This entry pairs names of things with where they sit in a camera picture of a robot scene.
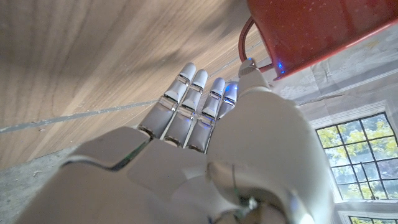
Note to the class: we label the red speckled enamel cup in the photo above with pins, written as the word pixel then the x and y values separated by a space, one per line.
pixel 311 28

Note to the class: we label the printed window backdrop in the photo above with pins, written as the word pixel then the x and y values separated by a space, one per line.
pixel 357 124

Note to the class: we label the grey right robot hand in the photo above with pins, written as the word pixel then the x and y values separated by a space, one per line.
pixel 192 186

